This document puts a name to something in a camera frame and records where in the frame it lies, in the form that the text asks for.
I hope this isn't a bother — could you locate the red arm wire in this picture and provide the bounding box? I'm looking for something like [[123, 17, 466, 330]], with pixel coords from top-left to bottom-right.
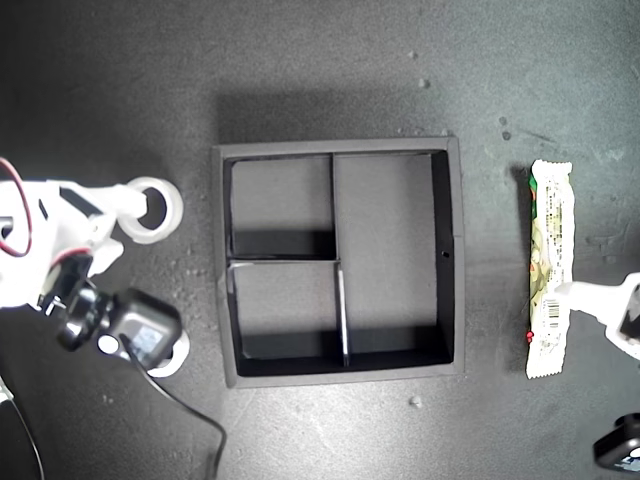
[[0, 158, 40, 257]]

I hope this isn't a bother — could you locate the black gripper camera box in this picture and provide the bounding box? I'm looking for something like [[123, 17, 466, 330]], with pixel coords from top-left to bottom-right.
[[592, 412, 640, 471], [55, 287, 182, 367]]

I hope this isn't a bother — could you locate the green white snack bar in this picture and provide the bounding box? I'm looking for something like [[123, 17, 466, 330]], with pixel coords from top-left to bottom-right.
[[524, 158, 575, 381]]

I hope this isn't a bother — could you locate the black tray with wells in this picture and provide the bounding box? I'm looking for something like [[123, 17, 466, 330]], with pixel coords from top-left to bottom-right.
[[210, 135, 467, 390]]

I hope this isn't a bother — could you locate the black camera cable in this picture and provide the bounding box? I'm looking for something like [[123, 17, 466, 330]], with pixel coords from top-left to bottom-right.
[[118, 333, 229, 480]]

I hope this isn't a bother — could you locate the white tape roll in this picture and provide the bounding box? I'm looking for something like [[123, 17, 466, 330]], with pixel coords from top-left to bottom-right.
[[146, 328, 192, 379], [117, 175, 185, 245]]

